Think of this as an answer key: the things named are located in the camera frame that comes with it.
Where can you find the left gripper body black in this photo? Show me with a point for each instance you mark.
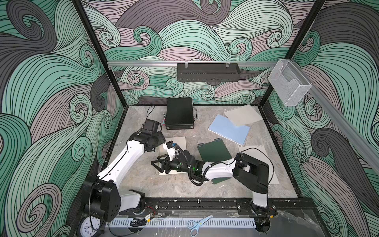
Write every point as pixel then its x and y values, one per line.
pixel 157 139

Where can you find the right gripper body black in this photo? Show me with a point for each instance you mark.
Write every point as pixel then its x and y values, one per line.
pixel 177 166

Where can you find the beige spiral notebook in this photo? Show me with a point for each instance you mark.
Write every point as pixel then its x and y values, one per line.
pixel 177 168

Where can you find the dark green spiral notebook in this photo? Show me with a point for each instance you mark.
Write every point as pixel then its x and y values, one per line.
pixel 216 151

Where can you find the torn lined paper page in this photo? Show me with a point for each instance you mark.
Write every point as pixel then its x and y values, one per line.
pixel 243 115

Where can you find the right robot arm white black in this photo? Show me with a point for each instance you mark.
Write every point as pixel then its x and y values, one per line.
pixel 249 171

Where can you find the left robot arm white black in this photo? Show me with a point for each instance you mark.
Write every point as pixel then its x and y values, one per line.
pixel 101 198

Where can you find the black hard case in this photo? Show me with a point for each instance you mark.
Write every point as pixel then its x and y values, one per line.
pixel 179 114

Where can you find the light blue scissors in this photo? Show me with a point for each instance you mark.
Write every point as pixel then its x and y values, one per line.
pixel 195 225

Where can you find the round analog clock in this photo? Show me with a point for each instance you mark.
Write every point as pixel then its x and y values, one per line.
pixel 89 227

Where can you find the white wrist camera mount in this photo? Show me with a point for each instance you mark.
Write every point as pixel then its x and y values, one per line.
pixel 170 148

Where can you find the white slotted cable duct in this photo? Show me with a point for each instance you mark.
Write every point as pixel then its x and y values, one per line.
pixel 214 222

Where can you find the black wall tray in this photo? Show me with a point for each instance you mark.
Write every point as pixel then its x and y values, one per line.
pixel 208 72

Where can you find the aluminium rail back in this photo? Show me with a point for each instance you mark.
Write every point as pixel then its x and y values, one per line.
pixel 151 63

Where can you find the aluminium rail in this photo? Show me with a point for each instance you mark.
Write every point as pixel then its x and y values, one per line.
pixel 151 63
pixel 326 93

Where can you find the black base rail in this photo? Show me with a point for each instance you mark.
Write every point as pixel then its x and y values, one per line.
pixel 163 207

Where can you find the clear plastic wall holder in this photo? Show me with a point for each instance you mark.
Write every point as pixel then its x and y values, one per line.
pixel 289 82

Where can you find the aluminium rail right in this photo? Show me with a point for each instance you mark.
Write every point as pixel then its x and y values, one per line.
pixel 326 93

